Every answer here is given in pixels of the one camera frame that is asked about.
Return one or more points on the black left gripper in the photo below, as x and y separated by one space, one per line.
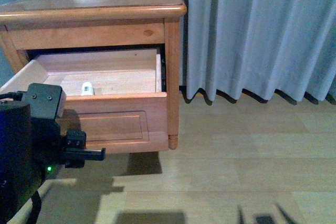
51 148

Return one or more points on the wooden drawer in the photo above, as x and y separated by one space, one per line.
128 111

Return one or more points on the white medicine bottle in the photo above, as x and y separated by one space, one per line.
87 89

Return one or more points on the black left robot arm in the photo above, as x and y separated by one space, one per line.
29 146

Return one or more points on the wooden nightstand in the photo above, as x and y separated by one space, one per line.
30 28

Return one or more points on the grey curtain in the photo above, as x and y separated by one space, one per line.
261 46

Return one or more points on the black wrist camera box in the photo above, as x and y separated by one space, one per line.
46 101

